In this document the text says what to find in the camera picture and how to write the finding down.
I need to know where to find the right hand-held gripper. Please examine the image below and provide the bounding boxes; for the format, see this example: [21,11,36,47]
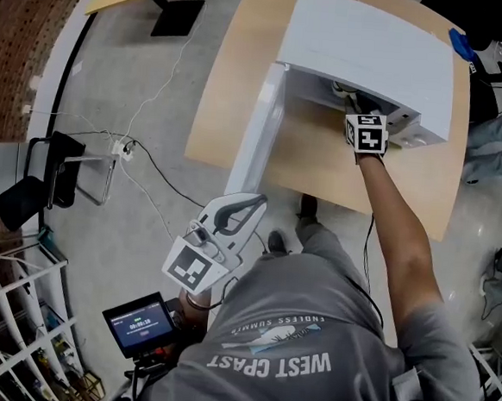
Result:
[342,94,394,158]

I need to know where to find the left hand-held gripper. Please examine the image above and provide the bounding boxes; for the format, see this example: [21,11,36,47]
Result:
[159,185,270,302]

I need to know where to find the white cup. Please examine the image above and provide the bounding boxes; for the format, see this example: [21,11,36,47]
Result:
[329,79,357,102]

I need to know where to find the white microwave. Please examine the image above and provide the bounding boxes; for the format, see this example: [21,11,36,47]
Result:
[223,0,462,220]

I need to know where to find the person's left forearm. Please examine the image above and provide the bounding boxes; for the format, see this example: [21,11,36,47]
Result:
[176,285,214,319]

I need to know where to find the person's right forearm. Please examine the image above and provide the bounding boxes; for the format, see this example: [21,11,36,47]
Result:
[342,154,456,341]

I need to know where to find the person's left black shoe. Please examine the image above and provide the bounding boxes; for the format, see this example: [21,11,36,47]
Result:
[267,229,293,257]

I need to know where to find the person's black shoe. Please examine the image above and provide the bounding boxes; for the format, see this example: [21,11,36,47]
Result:
[267,229,293,257]
[296,192,320,222]

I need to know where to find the light wooden table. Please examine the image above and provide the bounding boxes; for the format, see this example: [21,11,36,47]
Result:
[179,0,480,245]

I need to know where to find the person's right black shoe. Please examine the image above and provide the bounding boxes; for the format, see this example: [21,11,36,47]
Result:
[296,192,320,222]

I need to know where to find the person's grey trousers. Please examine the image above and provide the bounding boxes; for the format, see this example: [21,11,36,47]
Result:
[291,219,363,284]

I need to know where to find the blue cloth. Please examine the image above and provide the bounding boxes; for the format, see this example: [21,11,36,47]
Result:
[446,28,478,62]

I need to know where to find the white power strip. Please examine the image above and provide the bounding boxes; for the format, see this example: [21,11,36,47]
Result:
[110,138,137,162]

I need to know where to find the black touchscreen tablet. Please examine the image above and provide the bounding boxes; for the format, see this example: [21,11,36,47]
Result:
[97,286,180,361]

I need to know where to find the black chair with dark jacket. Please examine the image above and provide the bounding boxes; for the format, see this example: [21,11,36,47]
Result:
[455,0,502,126]

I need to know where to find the person's grey t-shirt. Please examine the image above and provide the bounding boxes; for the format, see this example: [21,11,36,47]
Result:
[139,242,492,401]

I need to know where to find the black folding chair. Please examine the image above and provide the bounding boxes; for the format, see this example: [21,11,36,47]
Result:
[0,127,119,240]

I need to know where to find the black floor cable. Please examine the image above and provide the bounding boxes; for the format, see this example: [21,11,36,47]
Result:
[126,139,214,210]

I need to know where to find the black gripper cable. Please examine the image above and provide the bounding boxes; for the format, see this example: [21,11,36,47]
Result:
[355,212,394,333]

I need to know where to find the white power cable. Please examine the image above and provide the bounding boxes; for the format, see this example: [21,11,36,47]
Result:
[22,0,206,149]

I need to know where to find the black tablet mount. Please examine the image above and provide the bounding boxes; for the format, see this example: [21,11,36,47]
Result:
[121,344,180,401]

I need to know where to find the white wire rack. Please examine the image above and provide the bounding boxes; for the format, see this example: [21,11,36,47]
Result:
[0,235,85,401]

